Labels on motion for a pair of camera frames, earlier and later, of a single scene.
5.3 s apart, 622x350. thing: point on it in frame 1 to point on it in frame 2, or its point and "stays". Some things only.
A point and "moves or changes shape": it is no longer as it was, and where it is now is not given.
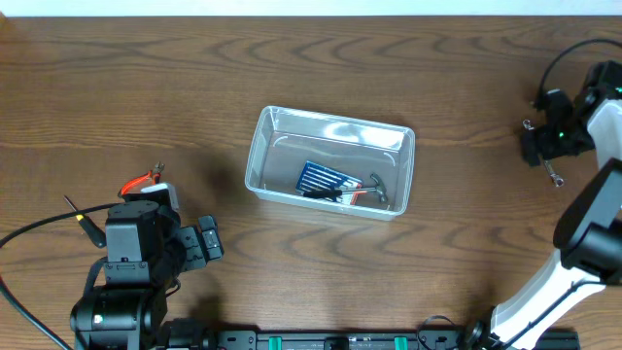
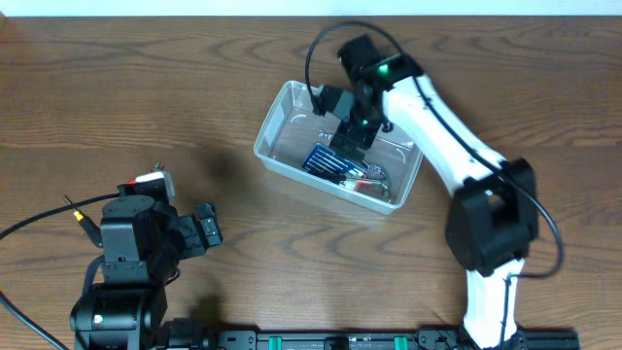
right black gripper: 535,144 to 352,138
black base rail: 201,334 stays
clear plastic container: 330,162 moves or changes shape
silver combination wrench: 555,179 to 373,171
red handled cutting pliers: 138,183 stays
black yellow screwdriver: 94,232 stays
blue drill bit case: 316,178 to 321,157
